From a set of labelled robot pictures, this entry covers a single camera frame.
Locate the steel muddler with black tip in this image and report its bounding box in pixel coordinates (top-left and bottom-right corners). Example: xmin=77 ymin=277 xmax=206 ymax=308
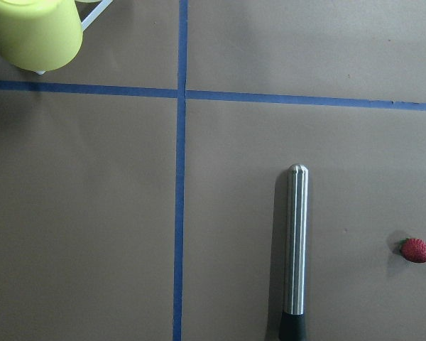
xmin=278 ymin=164 xmax=309 ymax=340

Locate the red strawberry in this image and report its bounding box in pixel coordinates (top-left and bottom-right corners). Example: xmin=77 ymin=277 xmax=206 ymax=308
xmin=399 ymin=238 xmax=426 ymax=264

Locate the lime green plastic cup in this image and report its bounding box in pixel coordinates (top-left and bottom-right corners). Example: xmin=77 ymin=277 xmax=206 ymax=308
xmin=0 ymin=0 xmax=83 ymax=72

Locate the white wire cup rack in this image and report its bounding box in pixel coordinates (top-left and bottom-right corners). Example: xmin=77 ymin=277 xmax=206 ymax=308
xmin=35 ymin=0 xmax=113 ymax=75

